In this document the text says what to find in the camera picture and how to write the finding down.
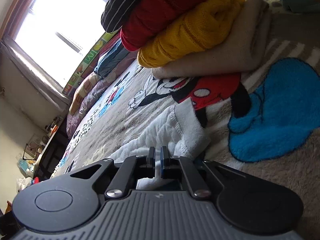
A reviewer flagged desk clutter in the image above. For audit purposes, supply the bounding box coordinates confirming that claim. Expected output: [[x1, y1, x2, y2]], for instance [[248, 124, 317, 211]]
[[16, 115, 65, 180]]

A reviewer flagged white fluffy towel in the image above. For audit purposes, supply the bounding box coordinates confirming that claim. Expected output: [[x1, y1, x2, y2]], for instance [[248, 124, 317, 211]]
[[110, 104, 212, 190]]

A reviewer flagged window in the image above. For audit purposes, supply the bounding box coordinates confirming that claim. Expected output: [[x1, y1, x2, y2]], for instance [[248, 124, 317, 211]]
[[12, 0, 113, 88]]

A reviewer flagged purple quilt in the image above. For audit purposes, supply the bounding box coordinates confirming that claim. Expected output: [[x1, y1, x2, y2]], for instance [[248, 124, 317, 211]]
[[65, 79, 110, 140]]

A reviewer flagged cartoon printed blanket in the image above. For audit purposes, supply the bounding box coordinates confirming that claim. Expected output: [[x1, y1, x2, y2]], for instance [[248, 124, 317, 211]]
[[51, 0, 320, 240]]

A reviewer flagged red folded sweater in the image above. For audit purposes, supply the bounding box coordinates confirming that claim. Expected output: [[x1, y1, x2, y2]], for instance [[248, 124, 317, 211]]
[[120, 0, 227, 52]]

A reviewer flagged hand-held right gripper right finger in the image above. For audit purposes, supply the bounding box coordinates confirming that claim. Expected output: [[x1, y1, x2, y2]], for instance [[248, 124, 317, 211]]
[[160, 146, 240, 199]]

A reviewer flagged yellow folded sweater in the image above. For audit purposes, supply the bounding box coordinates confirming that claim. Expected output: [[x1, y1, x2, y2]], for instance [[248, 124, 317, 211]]
[[137, 0, 245, 68]]

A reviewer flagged beige folded garment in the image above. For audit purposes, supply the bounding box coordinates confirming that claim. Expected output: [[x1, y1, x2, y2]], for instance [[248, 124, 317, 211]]
[[151, 0, 275, 80]]

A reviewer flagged colourful foam panel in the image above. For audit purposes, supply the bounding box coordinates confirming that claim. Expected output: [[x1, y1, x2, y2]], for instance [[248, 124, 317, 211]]
[[62, 31, 118, 97]]

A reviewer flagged dark red cloth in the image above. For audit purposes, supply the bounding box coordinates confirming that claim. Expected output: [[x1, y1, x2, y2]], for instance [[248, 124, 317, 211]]
[[99, 34, 123, 57]]

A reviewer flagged black striped folded garment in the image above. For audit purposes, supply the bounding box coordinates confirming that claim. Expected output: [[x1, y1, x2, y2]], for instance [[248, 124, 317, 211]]
[[101, 0, 160, 33]]

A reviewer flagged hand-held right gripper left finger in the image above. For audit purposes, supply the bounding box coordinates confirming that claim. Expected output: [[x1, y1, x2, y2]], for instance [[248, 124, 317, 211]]
[[70, 146, 157, 199]]

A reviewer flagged dark side desk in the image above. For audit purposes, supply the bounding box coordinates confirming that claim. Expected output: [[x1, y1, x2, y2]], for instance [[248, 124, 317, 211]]
[[32, 116, 69, 180]]

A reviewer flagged orange patterned pillow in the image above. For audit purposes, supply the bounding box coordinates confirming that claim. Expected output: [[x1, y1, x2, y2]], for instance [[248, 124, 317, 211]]
[[69, 72, 102, 117]]

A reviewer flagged blue folded blanket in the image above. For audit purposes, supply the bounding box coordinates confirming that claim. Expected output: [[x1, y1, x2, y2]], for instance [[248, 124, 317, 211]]
[[94, 40, 130, 78]]

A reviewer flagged blue plastic bag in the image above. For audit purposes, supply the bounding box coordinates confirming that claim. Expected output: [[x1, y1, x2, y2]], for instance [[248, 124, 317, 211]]
[[17, 159, 34, 174]]

